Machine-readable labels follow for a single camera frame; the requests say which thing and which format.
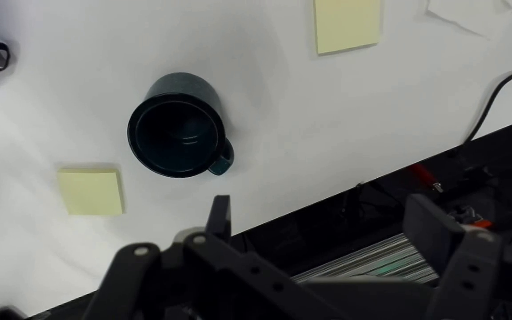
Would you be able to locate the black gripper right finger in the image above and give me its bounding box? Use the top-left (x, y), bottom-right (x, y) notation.
top-left (399, 193), bottom-right (512, 320)

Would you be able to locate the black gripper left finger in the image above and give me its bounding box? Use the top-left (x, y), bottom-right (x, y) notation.
top-left (79, 194), bottom-right (351, 320)

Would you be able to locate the dark green mug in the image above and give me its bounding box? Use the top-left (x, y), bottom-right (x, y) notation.
top-left (126, 72), bottom-right (236, 180)

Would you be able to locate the thin yellow sticky note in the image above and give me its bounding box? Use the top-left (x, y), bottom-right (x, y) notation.
top-left (55, 166), bottom-right (127, 217)

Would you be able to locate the yellow sticky note pad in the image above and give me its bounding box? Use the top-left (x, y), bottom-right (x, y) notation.
top-left (311, 0), bottom-right (383, 57)

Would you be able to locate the black desk cable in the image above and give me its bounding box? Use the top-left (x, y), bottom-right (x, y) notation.
top-left (460, 63), bottom-right (512, 146)

